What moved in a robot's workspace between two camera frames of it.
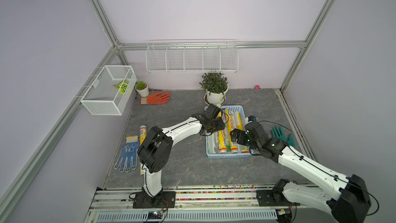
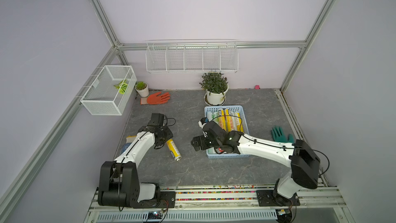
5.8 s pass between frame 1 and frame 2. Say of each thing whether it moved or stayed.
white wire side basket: stayed
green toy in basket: stayed
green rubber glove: stayed
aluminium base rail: stayed
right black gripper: moved
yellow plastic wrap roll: stayed
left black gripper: moved
